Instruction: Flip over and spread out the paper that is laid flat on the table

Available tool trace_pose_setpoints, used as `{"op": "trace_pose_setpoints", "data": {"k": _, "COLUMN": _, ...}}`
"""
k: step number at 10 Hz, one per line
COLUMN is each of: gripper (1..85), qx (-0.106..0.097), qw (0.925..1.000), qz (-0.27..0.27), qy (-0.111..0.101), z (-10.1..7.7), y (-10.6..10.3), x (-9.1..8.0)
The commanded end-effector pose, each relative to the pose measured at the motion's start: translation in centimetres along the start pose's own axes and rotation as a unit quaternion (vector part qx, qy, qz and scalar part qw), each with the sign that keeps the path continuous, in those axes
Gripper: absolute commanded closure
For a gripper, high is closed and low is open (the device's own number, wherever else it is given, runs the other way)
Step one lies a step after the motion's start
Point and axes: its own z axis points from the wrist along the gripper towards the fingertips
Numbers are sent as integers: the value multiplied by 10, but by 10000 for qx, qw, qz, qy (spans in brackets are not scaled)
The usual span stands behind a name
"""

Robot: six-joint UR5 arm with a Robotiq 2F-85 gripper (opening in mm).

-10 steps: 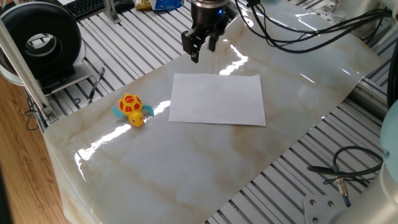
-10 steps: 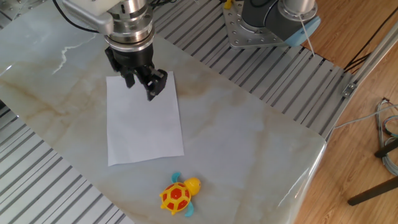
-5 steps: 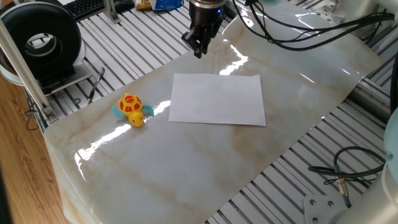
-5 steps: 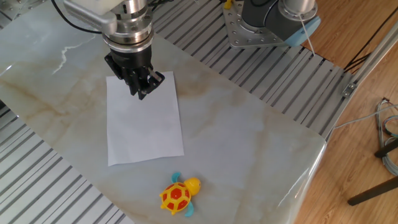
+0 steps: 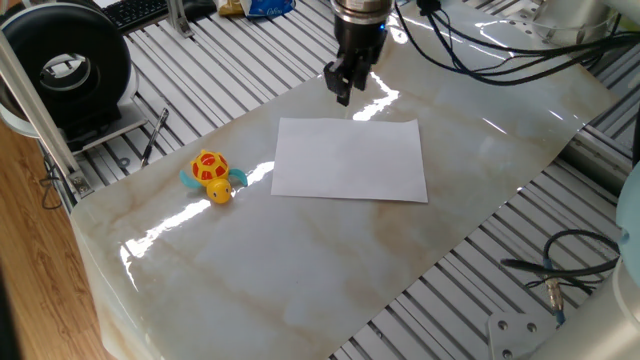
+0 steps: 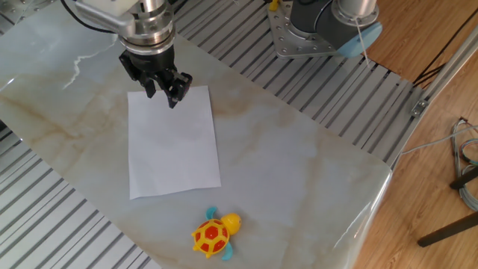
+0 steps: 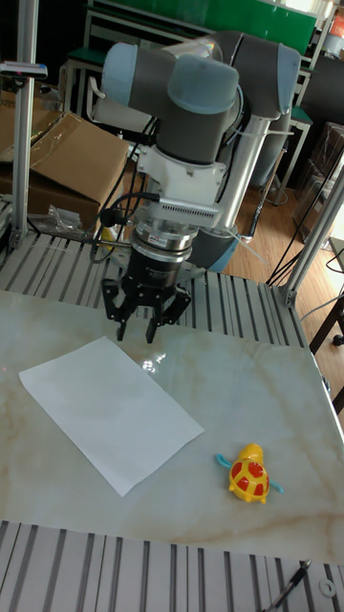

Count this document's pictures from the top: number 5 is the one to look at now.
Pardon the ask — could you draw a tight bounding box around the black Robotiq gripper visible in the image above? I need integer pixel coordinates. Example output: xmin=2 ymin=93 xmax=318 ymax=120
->
xmin=323 ymin=17 xmax=389 ymax=108

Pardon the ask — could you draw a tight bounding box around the white paper sheet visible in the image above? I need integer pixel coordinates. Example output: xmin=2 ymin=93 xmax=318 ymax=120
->
xmin=270 ymin=117 xmax=430 ymax=204

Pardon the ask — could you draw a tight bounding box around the blue snack bag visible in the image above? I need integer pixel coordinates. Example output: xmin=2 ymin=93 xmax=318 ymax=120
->
xmin=239 ymin=0 xmax=297 ymax=19

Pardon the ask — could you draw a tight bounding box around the yellow snack bag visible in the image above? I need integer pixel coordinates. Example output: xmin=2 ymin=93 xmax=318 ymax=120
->
xmin=215 ymin=0 xmax=247 ymax=17

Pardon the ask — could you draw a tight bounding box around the black computer mouse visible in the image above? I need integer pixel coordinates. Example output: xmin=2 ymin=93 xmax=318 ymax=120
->
xmin=182 ymin=0 xmax=219 ymax=22

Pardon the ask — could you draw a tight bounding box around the yellow turtle bath toy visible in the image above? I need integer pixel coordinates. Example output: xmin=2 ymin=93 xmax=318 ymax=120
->
xmin=179 ymin=149 xmax=249 ymax=205

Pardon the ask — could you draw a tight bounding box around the short aluminium upright profile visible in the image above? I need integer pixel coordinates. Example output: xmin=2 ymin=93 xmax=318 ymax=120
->
xmin=164 ymin=0 xmax=196 ymax=39

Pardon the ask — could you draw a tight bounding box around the glossy marble pattern mat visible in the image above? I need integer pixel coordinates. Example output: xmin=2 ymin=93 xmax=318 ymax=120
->
xmin=69 ymin=0 xmax=621 ymax=360

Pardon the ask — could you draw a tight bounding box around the black pen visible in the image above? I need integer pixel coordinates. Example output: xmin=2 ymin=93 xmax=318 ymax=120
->
xmin=139 ymin=107 xmax=170 ymax=169

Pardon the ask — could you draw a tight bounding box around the black keyboard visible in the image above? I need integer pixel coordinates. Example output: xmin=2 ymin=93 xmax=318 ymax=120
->
xmin=101 ymin=0 xmax=171 ymax=35

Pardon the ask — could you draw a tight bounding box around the silver cylinder mount with plate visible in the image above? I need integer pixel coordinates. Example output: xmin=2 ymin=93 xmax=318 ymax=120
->
xmin=502 ymin=0 xmax=626 ymax=51

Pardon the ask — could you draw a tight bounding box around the white fan base plate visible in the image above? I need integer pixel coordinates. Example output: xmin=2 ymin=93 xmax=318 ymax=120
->
xmin=0 ymin=97 xmax=150 ymax=154

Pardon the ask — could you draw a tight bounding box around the aluminium side rail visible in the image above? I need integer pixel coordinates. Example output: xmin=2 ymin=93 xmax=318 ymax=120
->
xmin=558 ymin=124 xmax=640 ymax=197

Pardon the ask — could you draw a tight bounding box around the metal corner bracket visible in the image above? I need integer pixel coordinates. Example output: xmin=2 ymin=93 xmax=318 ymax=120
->
xmin=68 ymin=168 xmax=95 ymax=199

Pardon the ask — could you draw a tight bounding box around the black cable with metal connector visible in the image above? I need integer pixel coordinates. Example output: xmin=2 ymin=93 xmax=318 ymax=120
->
xmin=499 ymin=228 xmax=622 ymax=326

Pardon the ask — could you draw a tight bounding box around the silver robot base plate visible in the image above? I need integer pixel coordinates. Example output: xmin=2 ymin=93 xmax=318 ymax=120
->
xmin=487 ymin=311 xmax=557 ymax=360

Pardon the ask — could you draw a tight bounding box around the thin black floor cable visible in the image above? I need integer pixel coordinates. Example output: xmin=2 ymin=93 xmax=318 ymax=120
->
xmin=38 ymin=152 xmax=65 ymax=211

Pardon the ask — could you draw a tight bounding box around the aluminium frame strut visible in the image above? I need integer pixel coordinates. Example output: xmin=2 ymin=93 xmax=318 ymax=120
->
xmin=0 ymin=29 xmax=95 ymax=199

